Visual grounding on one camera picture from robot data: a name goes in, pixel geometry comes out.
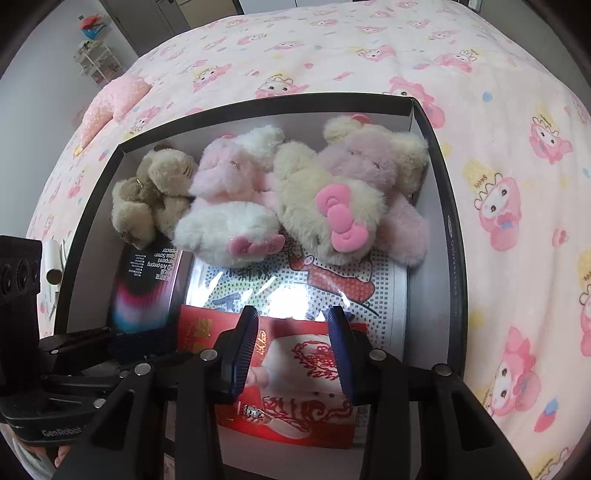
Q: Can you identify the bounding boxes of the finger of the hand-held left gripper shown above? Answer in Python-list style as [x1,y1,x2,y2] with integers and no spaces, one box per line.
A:
[39,325,117,360]
[44,333,197,384]

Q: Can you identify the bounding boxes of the red and blue toy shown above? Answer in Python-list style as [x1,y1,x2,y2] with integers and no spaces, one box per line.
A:
[78,13,114,40]

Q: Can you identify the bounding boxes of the small brown plush toy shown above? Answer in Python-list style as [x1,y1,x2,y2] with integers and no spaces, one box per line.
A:
[111,144,197,250]

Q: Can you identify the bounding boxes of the grey door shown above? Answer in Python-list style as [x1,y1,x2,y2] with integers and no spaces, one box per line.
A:
[99,0,190,58]

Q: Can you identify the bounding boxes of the cream plush with pink bow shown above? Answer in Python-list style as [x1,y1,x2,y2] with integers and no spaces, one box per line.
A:
[272,113,430,267]

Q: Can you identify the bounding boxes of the pink moon pillow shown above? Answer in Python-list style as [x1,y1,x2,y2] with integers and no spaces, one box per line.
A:
[81,75,153,144]

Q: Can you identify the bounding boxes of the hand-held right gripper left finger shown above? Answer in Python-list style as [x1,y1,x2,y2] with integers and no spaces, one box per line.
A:
[58,305,260,480]

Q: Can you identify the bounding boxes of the red envelope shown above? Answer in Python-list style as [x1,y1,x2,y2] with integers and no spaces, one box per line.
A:
[178,304,370,449]

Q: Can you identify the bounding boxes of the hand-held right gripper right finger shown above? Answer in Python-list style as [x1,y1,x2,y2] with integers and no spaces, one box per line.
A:
[324,305,533,480]

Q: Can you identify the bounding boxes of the pink and white plush toy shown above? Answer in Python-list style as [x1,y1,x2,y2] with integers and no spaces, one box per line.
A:
[173,126,287,268]

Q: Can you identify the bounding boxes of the black booklet colourful ring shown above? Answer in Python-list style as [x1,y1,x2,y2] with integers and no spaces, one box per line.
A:
[108,240,183,335]

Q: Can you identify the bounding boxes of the black storage box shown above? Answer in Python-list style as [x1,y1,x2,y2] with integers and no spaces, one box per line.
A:
[54,92,469,480]

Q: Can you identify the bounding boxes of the pink printed blanket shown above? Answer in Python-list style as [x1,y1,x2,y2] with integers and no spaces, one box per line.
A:
[25,0,591,480]

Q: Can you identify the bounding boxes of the clear packet with blue print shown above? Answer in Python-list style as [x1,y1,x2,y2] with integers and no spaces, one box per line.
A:
[182,244,409,370]

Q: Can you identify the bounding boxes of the white shelf rack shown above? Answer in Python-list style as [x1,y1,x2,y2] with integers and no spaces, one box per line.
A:
[74,39,125,86]

